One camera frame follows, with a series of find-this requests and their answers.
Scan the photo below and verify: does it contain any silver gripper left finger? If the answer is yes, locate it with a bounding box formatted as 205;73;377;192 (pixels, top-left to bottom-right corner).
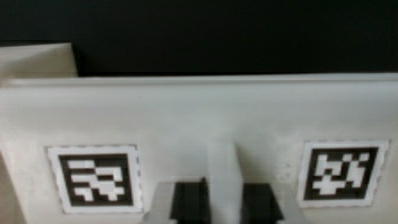
143;178;210;224

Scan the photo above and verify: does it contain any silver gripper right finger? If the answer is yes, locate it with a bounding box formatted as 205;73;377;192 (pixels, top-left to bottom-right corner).
240;183;310;224

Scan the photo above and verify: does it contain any white cabinet body box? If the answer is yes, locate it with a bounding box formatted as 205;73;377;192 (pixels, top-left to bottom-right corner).
0;74;398;224

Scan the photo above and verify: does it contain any white cabinet door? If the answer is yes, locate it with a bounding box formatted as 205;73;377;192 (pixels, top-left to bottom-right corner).
235;86;398;224
0;88;237;224

